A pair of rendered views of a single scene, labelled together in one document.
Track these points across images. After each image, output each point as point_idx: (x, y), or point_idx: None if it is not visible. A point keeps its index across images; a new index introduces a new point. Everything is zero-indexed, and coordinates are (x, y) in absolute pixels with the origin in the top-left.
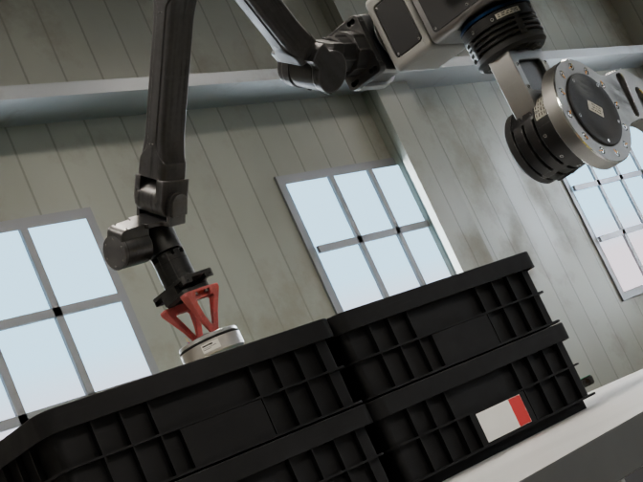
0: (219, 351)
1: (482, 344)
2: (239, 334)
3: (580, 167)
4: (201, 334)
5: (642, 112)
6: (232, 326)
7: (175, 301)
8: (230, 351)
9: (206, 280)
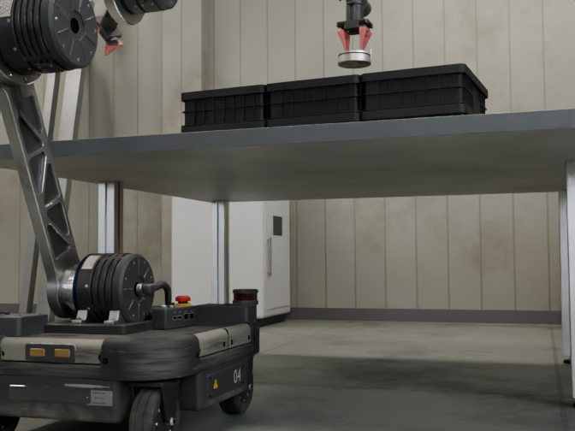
0: (345, 67)
1: None
2: (338, 58)
3: (143, 6)
4: (360, 48)
5: None
6: (338, 55)
7: (357, 33)
8: None
9: (344, 25)
